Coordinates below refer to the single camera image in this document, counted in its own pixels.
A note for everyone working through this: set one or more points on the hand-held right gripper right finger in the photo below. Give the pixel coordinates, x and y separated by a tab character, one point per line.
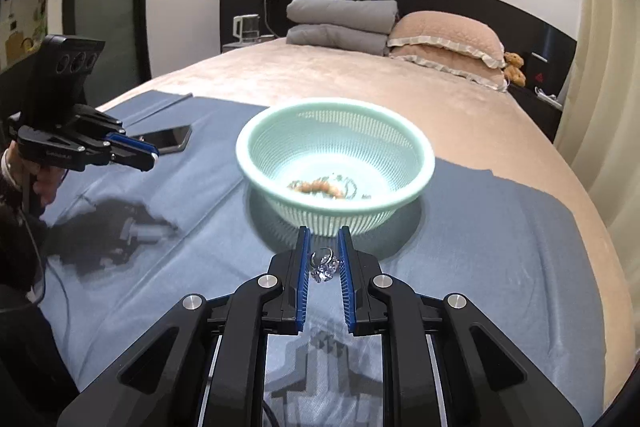
346	282

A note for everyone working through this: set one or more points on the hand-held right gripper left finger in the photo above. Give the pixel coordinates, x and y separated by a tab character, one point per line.
301	282

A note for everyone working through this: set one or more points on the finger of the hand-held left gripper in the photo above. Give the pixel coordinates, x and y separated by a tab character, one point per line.
135	147
137	162

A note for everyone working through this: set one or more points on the silver hoop crystal earring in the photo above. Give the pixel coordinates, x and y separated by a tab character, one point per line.
324	272

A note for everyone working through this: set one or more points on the green mesh basket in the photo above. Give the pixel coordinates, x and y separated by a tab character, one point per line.
280	142

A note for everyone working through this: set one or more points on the person's left forearm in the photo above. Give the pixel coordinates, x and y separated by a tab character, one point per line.
17	237

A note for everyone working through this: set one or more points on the person's left hand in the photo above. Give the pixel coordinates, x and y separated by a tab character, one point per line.
47	184

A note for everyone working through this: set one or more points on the black smartphone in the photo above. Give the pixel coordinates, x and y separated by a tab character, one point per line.
167	138

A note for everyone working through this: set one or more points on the thin dark stick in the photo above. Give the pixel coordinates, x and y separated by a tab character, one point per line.
160	108

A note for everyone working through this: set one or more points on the blue cloth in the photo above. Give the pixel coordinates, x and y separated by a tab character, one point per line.
475	257

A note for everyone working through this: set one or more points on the clear electric kettle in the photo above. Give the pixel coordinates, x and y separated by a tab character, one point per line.
246	27

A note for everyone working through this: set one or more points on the beige bedspread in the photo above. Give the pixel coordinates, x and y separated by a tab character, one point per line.
350	72

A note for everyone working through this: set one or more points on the grey folded blanket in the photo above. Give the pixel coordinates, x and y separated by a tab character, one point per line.
335	39
340	14

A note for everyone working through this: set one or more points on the pink frilled pillow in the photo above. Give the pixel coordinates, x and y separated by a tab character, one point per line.
450	68
445	32

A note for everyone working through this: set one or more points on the black nightstand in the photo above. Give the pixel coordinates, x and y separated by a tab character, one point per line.
535	112

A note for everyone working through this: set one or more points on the brown teddy bear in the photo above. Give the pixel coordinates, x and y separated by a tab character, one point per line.
515	69

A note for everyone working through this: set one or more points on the white power strip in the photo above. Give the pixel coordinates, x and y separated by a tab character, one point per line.
547	96

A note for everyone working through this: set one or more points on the black box with red mark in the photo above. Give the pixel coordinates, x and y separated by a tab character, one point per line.
540	74

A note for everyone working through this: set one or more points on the cream curtain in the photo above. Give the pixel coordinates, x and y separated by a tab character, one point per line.
605	57

